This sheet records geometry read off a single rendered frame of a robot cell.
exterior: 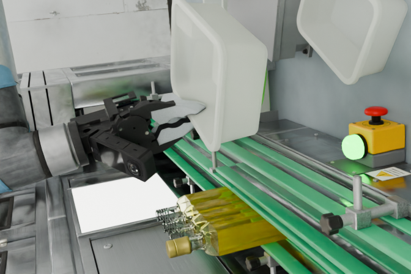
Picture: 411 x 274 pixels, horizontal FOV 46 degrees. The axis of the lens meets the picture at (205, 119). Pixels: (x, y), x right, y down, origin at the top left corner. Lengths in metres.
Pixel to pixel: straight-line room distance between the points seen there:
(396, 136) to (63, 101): 1.40
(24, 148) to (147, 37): 4.14
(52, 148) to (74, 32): 4.02
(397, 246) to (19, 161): 0.53
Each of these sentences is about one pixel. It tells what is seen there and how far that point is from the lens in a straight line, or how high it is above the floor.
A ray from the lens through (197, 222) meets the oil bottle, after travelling 1.03.
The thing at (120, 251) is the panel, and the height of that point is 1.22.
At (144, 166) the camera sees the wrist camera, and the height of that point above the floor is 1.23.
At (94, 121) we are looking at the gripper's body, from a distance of 0.79.
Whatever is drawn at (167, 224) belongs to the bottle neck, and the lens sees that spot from 1.08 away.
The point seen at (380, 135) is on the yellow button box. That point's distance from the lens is 0.89.
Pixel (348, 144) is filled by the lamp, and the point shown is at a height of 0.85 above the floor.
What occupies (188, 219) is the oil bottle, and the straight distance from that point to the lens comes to 1.08.
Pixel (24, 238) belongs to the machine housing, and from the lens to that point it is 1.60.
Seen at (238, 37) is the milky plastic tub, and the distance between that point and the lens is 0.66.
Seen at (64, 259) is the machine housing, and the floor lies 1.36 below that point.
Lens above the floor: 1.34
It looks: 18 degrees down
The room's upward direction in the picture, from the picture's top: 99 degrees counter-clockwise
